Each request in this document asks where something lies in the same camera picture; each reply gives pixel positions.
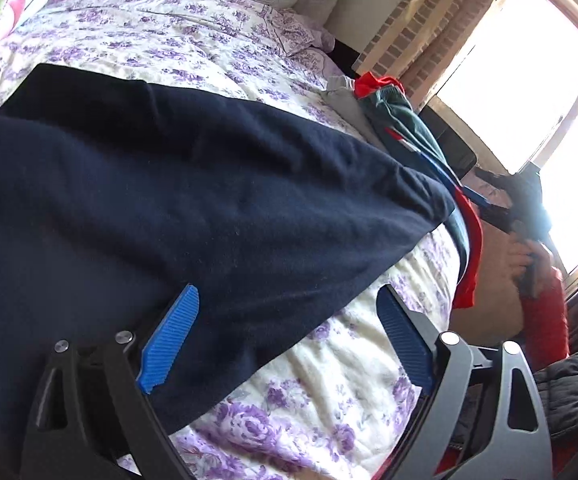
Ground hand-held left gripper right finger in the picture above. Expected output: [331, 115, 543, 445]
[376, 284, 552, 480]

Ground purple floral bedspread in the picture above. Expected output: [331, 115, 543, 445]
[0, 0, 462, 480]

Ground person's right hand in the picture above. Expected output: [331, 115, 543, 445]
[505, 237, 554, 297]

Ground brick pattern curtain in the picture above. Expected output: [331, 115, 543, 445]
[356, 0, 520, 111]

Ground grey cloth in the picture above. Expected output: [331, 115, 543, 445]
[321, 75, 387, 148]

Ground bright window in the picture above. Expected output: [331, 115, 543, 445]
[436, 0, 578, 273]

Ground black quilted jacket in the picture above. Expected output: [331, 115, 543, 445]
[449, 345, 578, 461]

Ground dark navy pants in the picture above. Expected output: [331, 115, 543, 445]
[0, 62, 456, 480]

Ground red and green garment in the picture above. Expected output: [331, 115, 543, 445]
[353, 72, 484, 310]

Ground purple floral pillow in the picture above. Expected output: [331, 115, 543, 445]
[263, 5, 337, 57]

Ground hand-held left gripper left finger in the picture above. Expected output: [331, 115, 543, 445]
[19, 284, 200, 480]

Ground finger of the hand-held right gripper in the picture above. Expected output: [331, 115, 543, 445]
[461, 185, 514, 235]

